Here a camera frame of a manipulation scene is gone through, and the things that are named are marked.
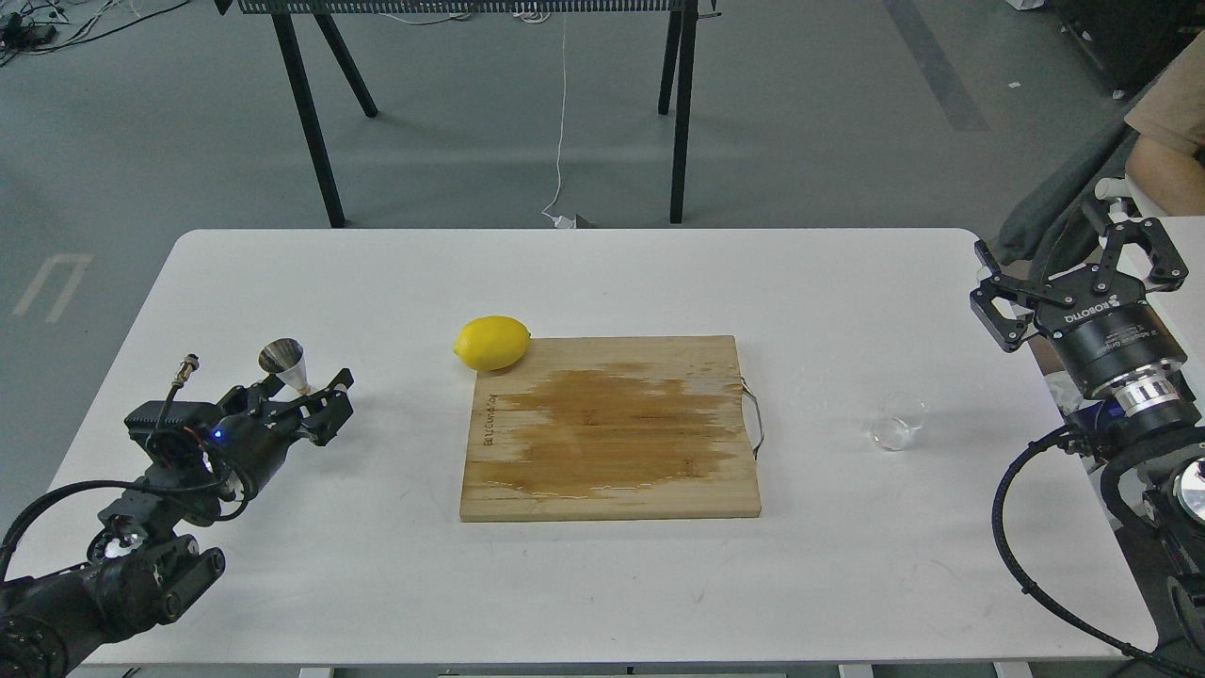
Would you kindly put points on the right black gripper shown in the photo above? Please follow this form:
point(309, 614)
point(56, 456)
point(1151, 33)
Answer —
point(1116, 330)

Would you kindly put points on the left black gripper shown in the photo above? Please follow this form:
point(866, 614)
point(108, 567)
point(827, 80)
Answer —
point(240, 443)

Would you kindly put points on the steel double jigger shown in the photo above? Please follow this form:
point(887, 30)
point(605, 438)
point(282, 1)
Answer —
point(285, 359)

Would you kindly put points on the clear glass measuring cup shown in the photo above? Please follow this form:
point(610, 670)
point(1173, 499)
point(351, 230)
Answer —
point(899, 417)

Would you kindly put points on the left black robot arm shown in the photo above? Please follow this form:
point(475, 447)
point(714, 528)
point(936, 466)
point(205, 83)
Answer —
point(138, 573)

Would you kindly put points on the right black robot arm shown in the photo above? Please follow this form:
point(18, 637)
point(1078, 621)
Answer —
point(1143, 427)

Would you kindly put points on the white office chair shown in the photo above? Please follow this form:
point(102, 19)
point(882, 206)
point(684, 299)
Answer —
point(1057, 224)

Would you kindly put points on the person in beige shirt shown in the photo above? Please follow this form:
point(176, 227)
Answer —
point(1166, 160)

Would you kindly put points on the yellow lemon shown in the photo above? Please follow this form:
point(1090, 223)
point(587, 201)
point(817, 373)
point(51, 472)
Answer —
point(491, 343)

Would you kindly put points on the wooden cutting board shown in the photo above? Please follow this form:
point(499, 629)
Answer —
point(612, 428)

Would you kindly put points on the black metal table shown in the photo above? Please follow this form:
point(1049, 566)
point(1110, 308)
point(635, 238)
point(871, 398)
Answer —
point(503, 67)

